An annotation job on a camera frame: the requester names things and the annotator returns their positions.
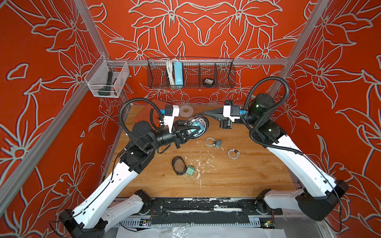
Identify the clear acrylic wall bin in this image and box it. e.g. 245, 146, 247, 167
85, 55, 130, 98

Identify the blue power bank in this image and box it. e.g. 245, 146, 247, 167
173, 61, 184, 88

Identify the black item in basket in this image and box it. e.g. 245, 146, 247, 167
202, 78, 215, 88

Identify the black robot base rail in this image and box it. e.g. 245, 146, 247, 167
123, 197, 283, 225

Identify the white tape roll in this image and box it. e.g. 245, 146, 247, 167
179, 105, 193, 118

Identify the black wire wall basket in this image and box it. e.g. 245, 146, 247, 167
147, 57, 236, 89

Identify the green charger cube left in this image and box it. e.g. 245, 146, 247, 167
186, 166, 195, 176

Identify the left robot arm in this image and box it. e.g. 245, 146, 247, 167
59, 98, 200, 238

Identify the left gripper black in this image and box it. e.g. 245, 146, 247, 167
145, 121, 200, 153

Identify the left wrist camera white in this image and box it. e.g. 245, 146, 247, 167
161, 104, 180, 133

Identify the teal charger cube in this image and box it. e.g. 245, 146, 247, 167
192, 121, 205, 133

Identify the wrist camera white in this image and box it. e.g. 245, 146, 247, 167
161, 104, 180, 133
223, 100, 241, 123

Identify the white cable in basket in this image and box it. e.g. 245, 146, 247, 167
165, 59, 176, 87

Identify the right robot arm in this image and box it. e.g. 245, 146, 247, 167
203, 76, 349, 221

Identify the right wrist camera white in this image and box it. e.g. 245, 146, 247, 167
223, 100, 241, 123

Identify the dark green tool in bin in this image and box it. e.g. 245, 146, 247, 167
98, 71, 113, 96

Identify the small teal charger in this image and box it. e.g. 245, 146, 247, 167
215, 139, 222, 148

